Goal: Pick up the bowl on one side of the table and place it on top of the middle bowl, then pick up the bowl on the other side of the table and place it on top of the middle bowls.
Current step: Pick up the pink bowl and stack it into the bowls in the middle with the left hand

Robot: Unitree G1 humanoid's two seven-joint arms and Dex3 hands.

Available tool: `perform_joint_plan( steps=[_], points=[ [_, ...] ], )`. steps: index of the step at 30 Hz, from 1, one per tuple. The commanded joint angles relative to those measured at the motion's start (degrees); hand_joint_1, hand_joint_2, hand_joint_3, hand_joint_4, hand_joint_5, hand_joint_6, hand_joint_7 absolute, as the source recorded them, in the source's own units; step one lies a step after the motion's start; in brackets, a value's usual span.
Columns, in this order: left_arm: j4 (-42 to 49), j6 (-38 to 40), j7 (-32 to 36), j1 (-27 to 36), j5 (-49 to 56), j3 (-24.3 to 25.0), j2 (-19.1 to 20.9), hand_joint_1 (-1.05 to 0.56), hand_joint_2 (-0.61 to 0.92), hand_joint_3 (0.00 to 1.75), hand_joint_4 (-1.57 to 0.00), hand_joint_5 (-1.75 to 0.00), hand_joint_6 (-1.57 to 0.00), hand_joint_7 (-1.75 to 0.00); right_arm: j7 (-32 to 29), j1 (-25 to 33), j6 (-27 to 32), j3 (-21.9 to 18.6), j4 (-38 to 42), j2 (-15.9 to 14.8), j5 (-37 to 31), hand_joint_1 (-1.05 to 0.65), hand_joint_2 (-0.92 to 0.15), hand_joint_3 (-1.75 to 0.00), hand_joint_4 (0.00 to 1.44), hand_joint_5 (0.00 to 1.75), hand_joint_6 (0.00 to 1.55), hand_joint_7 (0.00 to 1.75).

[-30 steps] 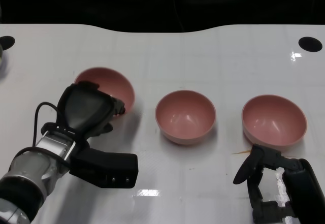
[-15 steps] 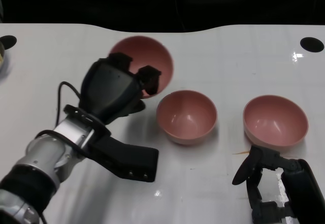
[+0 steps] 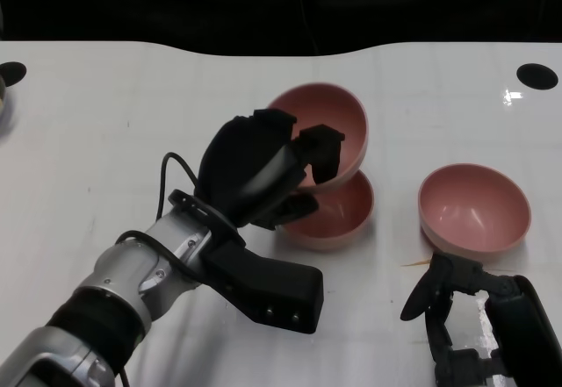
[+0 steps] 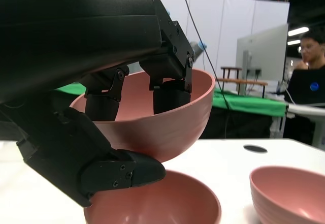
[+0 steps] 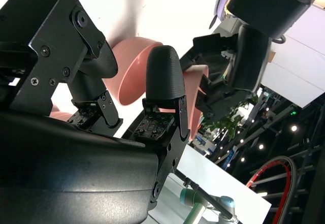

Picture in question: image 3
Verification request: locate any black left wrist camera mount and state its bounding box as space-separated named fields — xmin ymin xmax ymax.
xmin=168 ymin=188 xmax=325 ymax=336

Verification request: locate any pink plastic bowl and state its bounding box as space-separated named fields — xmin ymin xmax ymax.
xmin=280 ymin=169 xmax=376 ymax=252
xmin=266 ymin=82 xmax=369 ymax=194
xmin=417 ymin=162 xmax=532 ymax=264

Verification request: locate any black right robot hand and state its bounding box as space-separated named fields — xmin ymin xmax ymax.
xmin=400 ymin=253 xmax=562 ymax=387

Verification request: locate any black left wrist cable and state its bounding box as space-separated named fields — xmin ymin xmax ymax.
xmin=114 ymin=152 xmax=203 ymax=283

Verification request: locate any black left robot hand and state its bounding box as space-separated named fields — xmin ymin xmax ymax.
xmin=192 ymin=108 xmax=347 ymax=232

